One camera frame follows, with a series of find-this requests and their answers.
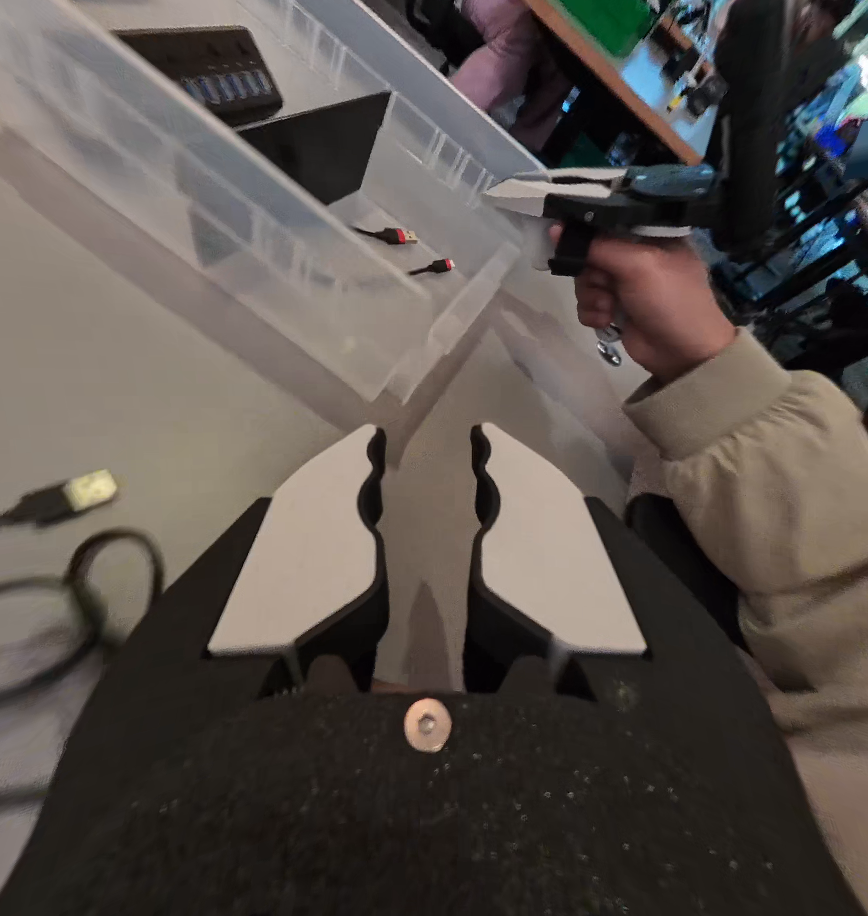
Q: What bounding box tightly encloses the black bin divider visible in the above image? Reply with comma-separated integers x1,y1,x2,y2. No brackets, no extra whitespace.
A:
237,92,393,207

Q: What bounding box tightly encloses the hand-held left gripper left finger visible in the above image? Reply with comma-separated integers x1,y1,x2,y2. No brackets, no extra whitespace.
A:
207,422,392,697

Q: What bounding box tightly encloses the person's right hand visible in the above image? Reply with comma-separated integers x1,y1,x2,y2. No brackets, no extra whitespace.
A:
548,222,737,384

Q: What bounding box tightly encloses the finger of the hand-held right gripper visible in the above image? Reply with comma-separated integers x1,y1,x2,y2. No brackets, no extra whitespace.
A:
482,177,614,217
541,167,627,190

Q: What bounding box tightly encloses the green storage bin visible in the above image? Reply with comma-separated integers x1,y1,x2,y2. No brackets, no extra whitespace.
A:
555,0,654,57

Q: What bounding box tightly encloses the black usb hub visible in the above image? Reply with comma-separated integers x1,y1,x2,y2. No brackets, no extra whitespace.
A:
115,26,284,128

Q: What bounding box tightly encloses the clear plastic bin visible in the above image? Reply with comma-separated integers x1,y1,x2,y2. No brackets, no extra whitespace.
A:
0,0,549,405

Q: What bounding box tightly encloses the person's right forearm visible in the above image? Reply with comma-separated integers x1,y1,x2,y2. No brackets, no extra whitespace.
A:
622,328,868,595

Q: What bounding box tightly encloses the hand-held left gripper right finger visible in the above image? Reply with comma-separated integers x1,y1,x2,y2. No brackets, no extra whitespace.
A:
464,422,651,698

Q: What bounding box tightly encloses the long wooden table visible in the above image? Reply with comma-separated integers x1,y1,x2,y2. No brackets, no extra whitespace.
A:
523,0,703,167

